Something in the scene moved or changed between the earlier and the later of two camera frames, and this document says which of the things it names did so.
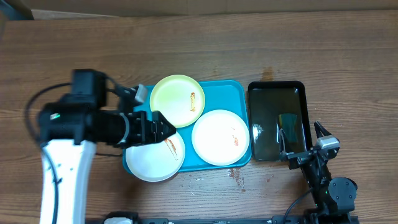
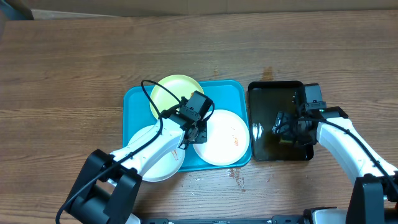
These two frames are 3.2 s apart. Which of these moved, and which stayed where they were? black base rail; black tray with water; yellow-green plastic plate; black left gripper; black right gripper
Moved: black right gripper; black left gripper
Stayed: yellow-green plastic plate; black tray with water; black base rail
